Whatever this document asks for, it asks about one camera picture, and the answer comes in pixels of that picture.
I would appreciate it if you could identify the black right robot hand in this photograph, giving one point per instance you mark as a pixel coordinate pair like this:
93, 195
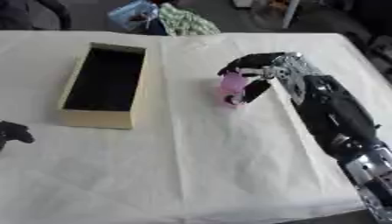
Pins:
253, 60

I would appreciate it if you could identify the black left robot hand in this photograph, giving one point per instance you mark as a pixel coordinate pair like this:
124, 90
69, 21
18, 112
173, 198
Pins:
12, 131

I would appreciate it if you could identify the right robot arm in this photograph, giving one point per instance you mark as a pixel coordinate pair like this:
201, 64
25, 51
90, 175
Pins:
331, 113

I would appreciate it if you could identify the tan cardboard box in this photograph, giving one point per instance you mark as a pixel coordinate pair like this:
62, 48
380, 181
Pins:
104, 84

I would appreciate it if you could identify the white pole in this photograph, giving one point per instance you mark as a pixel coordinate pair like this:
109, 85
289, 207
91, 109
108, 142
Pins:
290, 13

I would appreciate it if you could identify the person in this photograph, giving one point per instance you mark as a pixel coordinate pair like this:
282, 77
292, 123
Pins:
173, 17

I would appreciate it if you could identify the black chair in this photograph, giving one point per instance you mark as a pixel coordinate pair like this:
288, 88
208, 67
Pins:
35, 13

